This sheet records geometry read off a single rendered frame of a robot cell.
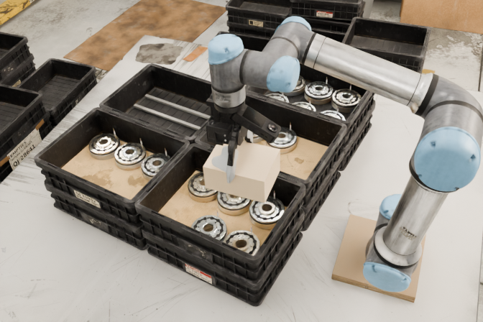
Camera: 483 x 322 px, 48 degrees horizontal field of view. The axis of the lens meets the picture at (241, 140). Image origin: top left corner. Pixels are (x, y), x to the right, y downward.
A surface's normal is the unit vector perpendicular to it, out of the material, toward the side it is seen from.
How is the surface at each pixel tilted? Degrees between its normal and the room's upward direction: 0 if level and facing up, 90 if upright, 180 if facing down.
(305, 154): 0
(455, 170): 84
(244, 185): 90
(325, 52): 48
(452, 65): 0
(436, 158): 84
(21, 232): 0
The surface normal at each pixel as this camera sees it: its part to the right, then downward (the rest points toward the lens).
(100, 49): -0.05, -0.75
